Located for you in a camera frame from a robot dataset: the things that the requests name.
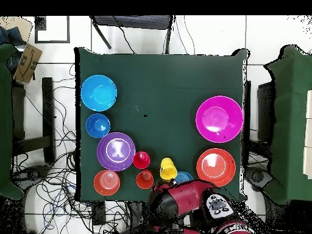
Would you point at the black bench frame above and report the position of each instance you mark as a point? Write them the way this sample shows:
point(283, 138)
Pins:
point(47, 109)

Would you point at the black power strip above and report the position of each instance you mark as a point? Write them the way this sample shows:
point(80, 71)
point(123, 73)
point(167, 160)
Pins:
point(98, 214)

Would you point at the yellow cup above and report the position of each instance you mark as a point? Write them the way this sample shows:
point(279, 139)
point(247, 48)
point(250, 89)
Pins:
point(168, 169)

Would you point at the large orange bowl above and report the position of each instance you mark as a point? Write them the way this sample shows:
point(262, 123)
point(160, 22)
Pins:
point(216, 167)

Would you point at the large pink bowl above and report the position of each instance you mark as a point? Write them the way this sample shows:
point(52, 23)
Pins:
point(219, 119)

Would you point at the green cloth covered table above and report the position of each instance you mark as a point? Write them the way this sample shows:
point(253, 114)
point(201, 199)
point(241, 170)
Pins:
point(4, 121)
point(290, 121)

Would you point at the purple bowl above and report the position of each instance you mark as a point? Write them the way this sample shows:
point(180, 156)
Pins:
point(115, 151)

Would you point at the dark green table cloth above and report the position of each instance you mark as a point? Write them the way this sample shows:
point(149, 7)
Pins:
point(158, 85)

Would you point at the blue fabric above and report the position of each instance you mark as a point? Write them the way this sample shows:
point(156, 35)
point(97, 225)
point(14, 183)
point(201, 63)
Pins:
point(9, 36)

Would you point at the red cup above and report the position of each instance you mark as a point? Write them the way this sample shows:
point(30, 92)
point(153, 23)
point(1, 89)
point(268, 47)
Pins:
point(141, 160)

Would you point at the black box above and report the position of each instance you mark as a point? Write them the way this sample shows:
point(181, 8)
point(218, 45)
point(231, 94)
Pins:
point(265, 109)

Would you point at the orange cup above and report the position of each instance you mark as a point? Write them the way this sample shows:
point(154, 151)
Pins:
point(144, 180)

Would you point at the large light blue bowl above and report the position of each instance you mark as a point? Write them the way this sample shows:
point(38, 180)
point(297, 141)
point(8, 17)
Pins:
point(99, 93)

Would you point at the brown cardboard box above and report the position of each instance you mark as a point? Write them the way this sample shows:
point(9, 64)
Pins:
point(28, 63)

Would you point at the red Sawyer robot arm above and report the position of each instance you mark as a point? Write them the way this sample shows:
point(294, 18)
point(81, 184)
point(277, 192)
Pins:
point(187, 197)

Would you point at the small dark blue bowl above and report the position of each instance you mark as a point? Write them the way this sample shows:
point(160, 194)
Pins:
point(93, 121)

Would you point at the small orange bowl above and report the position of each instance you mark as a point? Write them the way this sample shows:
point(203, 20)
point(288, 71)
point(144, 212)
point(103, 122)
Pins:
point(106, 182)

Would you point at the black square frame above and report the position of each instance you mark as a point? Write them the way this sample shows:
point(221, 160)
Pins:
point(40, 23)

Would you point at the black metal stand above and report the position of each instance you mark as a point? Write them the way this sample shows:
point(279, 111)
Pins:
point(134, 22)

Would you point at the small light blue bowl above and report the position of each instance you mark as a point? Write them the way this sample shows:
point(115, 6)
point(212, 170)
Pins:
point(185, 176)

